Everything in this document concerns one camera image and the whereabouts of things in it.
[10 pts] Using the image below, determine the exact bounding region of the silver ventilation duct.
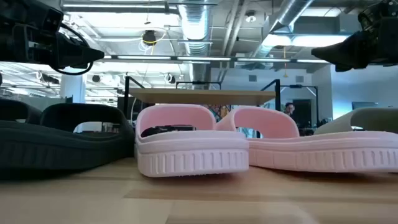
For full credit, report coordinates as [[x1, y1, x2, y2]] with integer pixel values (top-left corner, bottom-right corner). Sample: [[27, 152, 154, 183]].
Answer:
[[178, 0, 215, 82]]

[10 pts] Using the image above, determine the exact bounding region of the grey rubber slide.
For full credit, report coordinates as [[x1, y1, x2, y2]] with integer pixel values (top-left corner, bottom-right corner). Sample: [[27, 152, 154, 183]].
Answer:
[[313, 108, 398, 136]]

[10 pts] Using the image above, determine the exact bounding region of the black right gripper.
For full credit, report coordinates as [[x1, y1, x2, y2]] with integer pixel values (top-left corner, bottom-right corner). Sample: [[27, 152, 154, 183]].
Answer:
[[311, 17, 398, 73]]

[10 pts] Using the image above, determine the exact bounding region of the wooden shelf with black frame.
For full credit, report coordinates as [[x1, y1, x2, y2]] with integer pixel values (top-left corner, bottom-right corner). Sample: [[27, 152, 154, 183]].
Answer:
[[123, 76, 282, 118]]

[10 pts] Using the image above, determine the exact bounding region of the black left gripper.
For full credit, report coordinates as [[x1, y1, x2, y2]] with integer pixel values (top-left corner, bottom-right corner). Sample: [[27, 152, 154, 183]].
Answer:
[[0, 24, 105, 70]]

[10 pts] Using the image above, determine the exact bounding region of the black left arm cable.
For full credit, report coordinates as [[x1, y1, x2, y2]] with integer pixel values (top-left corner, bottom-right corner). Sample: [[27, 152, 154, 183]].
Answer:
[[51, 23, 94, 77]]

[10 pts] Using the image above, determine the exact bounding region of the person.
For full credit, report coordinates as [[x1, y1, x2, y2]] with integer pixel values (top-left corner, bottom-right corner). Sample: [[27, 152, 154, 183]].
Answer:
[[283, 102, 297, 119]]

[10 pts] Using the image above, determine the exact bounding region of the pink rubber slide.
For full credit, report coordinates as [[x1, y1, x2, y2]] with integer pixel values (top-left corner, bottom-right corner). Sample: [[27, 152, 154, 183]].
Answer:
[[216, 105, 398, 174], [134, 104, 249, 178]]

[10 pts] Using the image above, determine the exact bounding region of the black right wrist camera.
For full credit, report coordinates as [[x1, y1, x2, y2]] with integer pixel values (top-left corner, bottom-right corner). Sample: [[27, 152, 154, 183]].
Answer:
[[357, 0, 398, 30]]

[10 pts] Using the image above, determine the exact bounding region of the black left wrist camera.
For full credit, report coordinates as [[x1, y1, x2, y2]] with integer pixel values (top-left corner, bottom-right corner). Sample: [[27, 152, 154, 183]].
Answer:
[[0, 0, 65, 32]]

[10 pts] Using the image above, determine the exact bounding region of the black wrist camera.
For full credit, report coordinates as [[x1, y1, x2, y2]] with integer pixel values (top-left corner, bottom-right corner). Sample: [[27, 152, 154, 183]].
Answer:
[[0, 0, 65, 32], [357, 0, 398, 30]]

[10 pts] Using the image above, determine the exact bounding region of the black rubber slide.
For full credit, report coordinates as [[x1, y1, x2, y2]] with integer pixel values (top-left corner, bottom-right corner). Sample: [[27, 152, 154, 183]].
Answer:
[[0, 102, 136, 172], [0, 98, 43, 125]]

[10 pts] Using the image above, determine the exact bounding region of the long ceiling light bar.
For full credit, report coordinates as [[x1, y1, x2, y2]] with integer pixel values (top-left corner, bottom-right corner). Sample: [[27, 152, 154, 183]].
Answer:
[[102, 55, 330, 65]]

